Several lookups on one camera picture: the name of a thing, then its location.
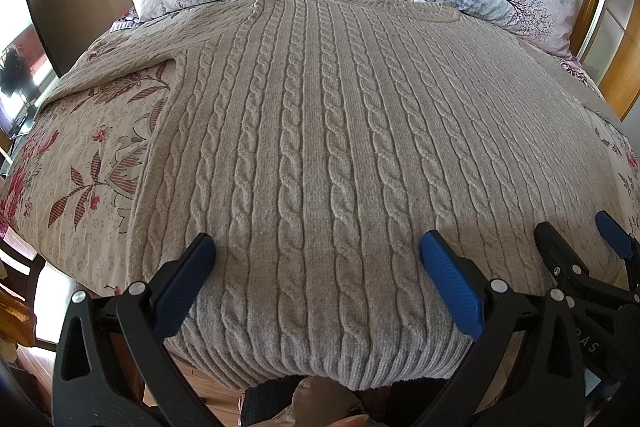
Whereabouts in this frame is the floral bed sheet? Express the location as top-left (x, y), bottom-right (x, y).
top-left (0, 5), bottom-right (640, 298)

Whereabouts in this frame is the dark wooden chair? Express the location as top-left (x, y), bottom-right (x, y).
top-left (0, 233), bottom-right (57, 423)

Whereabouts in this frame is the beige cable-knit sweater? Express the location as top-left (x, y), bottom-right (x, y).
top-left (52, 0), bottom-right (624, 389)

